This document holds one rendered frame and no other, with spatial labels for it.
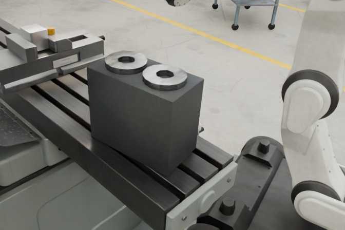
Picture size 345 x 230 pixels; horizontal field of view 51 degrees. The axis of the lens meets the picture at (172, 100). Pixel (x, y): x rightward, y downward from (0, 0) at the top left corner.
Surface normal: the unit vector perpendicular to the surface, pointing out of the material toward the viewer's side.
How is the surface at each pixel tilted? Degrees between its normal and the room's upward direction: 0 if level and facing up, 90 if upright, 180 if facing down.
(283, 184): 0
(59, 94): 0
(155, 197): 0
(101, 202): 90
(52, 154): 90
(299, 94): 90
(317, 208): 90
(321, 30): 115
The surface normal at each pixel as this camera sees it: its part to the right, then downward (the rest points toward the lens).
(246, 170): 0.06, -0.85
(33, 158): 0.73, 0.40
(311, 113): -0.50, 0.43
